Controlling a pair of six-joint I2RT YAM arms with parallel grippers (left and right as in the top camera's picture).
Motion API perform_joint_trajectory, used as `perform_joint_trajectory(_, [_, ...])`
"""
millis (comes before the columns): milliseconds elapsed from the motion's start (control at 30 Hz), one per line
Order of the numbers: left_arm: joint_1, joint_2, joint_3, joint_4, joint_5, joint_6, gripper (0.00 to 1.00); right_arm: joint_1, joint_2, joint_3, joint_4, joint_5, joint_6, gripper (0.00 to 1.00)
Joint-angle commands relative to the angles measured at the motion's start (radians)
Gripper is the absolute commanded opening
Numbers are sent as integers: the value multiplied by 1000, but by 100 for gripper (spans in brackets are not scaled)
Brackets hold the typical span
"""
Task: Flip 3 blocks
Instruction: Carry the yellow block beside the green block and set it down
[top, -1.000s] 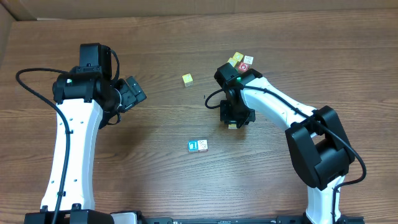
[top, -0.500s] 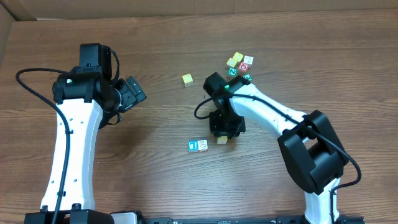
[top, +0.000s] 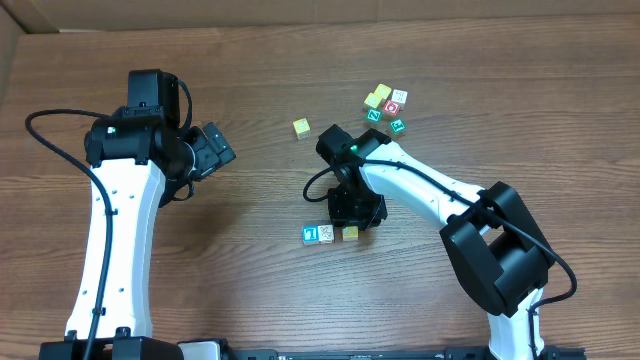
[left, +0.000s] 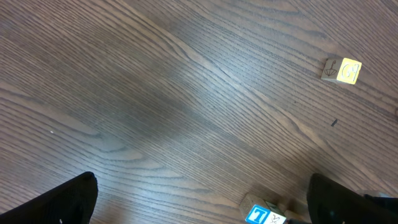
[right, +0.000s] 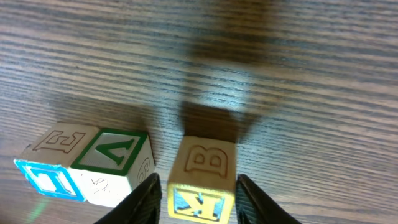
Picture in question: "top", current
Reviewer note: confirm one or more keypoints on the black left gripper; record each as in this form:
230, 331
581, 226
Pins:
212, 150

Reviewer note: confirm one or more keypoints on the white pattern block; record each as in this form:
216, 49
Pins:
326, 233

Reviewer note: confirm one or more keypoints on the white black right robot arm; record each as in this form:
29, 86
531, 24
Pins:
499, 254

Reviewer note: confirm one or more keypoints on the green Z letter block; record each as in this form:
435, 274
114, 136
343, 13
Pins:
373, 118

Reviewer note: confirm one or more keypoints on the blue letter block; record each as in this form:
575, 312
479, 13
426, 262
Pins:
310, 235

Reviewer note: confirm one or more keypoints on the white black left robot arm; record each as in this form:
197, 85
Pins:
137, 159

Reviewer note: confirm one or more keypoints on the green letter block right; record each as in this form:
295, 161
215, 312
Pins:
397, 127

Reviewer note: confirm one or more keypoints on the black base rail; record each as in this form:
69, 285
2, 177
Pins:
455, 353

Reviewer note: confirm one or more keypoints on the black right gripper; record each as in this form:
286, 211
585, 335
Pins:
355, 213

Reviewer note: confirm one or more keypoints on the red letter block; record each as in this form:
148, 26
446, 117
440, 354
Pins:
390, 110

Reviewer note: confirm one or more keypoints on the yellow block left cluster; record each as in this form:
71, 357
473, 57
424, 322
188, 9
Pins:
372, 101

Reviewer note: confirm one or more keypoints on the white letter block cluster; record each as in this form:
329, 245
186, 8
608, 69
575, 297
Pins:
399, 97

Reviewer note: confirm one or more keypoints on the yellow block cluster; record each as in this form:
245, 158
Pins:
372, 101
383, 91

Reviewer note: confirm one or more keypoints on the yellow block top cluster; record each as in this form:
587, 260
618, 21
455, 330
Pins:
383, 91

